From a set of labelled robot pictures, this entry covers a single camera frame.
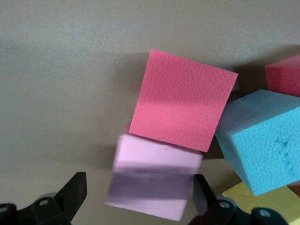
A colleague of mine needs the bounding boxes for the light blue foam cube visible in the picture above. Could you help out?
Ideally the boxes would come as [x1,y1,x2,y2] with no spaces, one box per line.
[215,89,300,197]

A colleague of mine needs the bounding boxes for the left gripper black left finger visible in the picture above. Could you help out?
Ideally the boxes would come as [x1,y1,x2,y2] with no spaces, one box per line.
[0,172,88,225]

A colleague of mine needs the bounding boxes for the yellow foam cube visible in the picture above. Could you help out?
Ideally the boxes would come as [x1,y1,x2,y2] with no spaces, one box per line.
[221,181,300,225]

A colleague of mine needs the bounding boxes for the pink foam cube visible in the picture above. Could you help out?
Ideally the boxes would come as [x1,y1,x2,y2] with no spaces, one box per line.
[105,134,203,221]

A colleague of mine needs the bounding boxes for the red foam cube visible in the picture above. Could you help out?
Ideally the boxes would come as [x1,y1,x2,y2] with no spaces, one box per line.
[264,54,300,98]
[128,48,239,153]

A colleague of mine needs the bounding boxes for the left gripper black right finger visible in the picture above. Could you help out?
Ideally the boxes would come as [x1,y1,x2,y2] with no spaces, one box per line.
[191,174,288,225]

